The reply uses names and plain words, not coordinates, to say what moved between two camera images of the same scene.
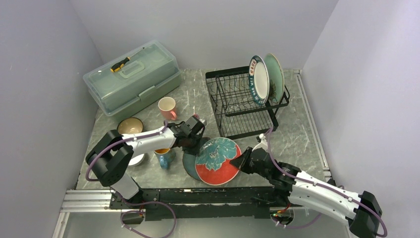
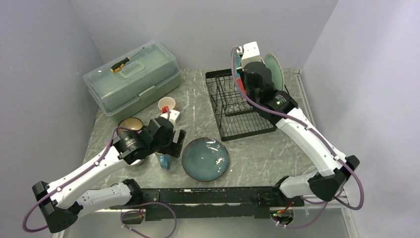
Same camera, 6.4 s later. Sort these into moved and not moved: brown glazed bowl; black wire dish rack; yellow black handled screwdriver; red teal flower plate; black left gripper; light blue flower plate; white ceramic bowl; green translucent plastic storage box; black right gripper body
Moved: black left gripper; red teal flower plate; black right gripper body
Not moved: brown glazed bowl; yellow black handled screwdriver; black wire dish rack; green translucent plastic storage box; white ceramic bowl; light blue flower plate
